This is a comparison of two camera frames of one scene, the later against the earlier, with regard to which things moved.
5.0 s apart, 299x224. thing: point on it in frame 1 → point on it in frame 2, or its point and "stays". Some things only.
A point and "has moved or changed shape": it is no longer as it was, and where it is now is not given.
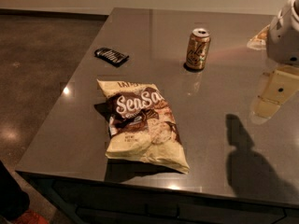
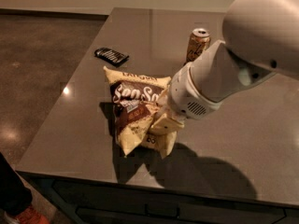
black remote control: (111, 56) stays
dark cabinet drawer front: (107, 204) stays
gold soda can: (198, 49) stays
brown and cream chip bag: (142, 127) has moved or changed shape
